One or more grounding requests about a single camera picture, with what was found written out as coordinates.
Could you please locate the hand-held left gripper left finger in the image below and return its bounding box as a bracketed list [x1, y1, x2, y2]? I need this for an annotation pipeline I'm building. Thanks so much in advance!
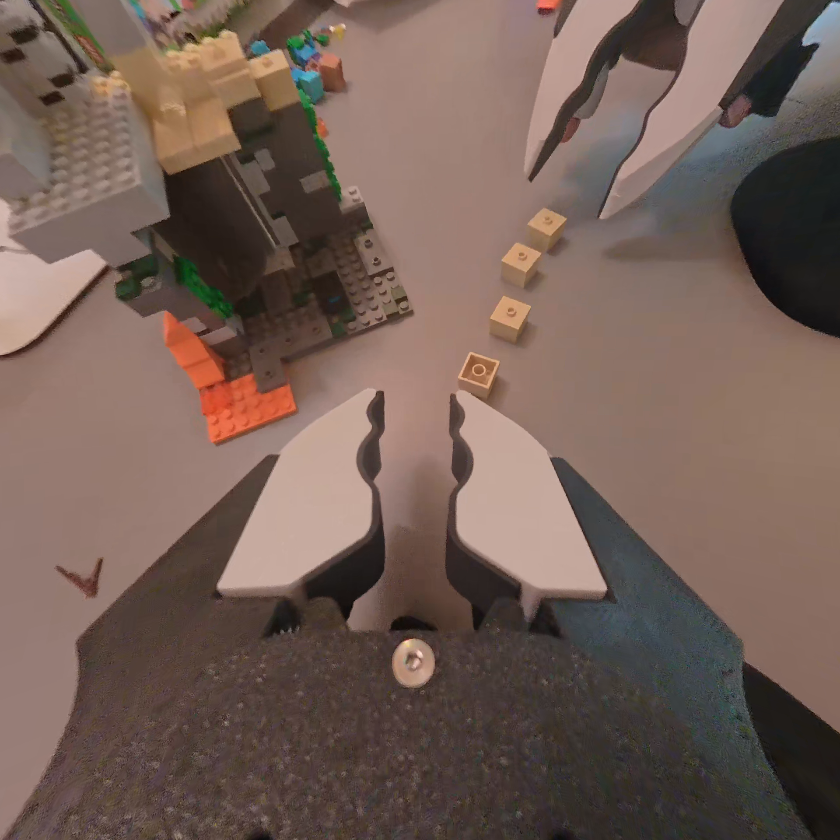
[215, 388, 387, 624]

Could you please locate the pile of small colourful bricks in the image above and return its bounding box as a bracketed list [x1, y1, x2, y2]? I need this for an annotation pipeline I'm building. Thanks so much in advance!
[248, 23, 347, 106]

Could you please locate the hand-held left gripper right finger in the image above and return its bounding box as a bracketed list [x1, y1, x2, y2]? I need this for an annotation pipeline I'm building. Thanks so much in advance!
[446, 389, 609, 631]

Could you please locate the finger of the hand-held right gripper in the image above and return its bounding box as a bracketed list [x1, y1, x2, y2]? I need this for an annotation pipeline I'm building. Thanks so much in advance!
[524, 0, 644, 183]
[597, 0, 786, 221]

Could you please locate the brown toy branch piece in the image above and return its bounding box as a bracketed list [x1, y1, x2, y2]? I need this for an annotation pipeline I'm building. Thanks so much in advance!
[56, 558, 105, 598]

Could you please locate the white flat board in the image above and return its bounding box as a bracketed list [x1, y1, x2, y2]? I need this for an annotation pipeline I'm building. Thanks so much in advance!
[0, 197, 109, 357]

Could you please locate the grey toy brick building model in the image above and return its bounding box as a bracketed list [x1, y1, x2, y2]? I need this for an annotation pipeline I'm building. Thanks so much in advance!
[0, 0, 416, 447]

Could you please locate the grey desk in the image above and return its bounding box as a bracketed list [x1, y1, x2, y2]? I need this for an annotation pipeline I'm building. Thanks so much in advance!
[0, 0, 840, 815]

